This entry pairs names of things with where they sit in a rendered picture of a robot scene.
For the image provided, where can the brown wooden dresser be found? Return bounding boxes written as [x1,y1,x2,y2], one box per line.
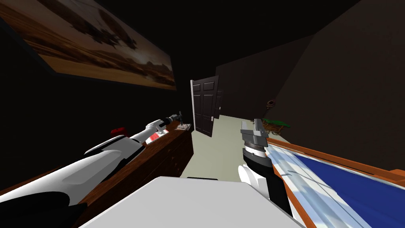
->
[0,121,195,228]

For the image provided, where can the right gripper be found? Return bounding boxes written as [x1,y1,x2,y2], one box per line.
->
[240,118,269,148]

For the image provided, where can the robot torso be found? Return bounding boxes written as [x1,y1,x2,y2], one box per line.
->
[78,176,305,228]

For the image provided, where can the red rounded object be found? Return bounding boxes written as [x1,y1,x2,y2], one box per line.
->
[110,127,129,138]

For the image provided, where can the bed with blue cover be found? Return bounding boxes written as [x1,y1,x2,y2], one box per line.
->
[264,137,405,228]

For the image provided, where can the wooden cart with green top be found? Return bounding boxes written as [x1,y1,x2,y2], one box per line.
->
[261,118,291,137]

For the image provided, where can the desert landscape wall painting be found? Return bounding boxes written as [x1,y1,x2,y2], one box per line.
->
[0,0,177,91]

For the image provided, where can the red and white book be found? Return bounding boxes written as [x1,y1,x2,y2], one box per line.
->
[145,129,170,146]

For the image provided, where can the dark panelled door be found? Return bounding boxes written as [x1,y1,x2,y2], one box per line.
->
[189,75,220,138]

